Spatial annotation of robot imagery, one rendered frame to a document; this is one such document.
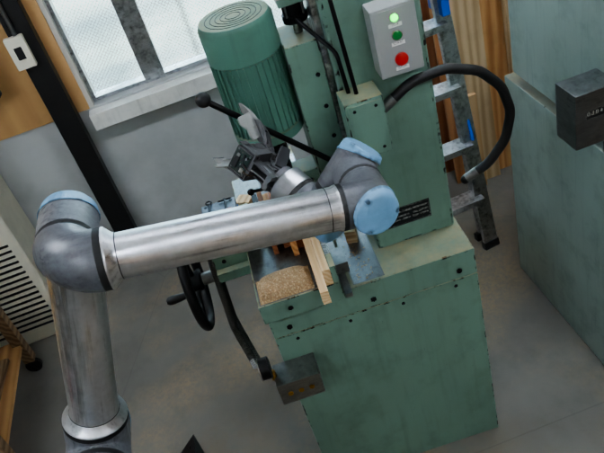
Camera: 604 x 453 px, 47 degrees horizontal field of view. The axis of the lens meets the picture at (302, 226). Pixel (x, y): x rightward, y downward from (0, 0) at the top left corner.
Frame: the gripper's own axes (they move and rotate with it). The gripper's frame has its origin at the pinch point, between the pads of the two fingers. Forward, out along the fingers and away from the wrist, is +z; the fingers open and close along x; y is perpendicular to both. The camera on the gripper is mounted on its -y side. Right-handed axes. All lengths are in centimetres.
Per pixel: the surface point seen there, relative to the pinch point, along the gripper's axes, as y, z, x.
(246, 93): -3.8, 2.2, -8.6
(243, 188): -42, 13, 32
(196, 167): -121, 86, 86
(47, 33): -59, 134, 48
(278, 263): -18.5, -19.5, 29.4
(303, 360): -26, -37, 52
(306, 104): -15.6, -6.6, -10.9
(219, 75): -0.4, 8.6, -9.4
